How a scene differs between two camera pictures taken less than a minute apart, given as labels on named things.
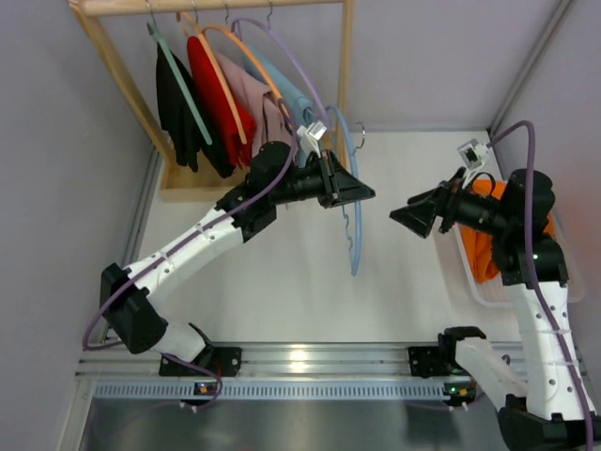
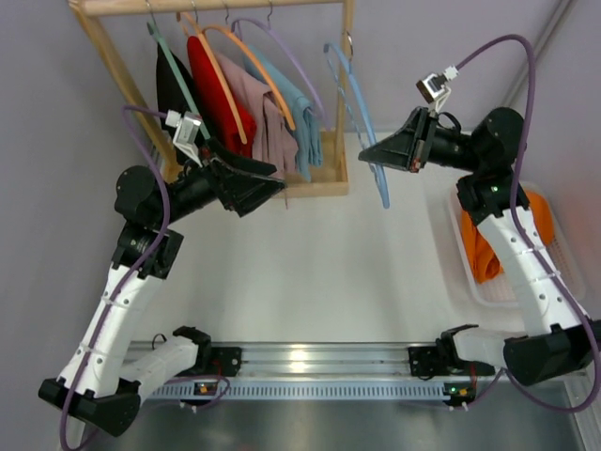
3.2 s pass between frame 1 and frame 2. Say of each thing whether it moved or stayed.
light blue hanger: moved
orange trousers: stayed
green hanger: stayed
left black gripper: moved
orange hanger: stayed
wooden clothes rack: stayed
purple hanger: stayed
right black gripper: moved
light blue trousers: stayed
